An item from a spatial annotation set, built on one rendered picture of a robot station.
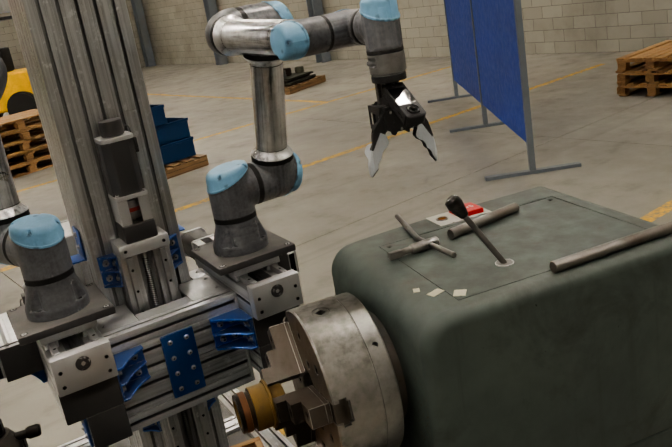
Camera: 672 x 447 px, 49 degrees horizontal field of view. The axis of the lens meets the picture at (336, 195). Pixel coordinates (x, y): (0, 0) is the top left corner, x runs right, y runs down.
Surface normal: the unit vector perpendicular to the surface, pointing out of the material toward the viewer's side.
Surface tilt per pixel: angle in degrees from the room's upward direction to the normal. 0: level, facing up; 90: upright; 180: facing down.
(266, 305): 90
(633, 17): 90
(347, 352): 45
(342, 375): 59
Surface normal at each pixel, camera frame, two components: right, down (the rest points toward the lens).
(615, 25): -0.77, 0.29
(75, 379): 0.50, 0.16
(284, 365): 0.17, -0.44
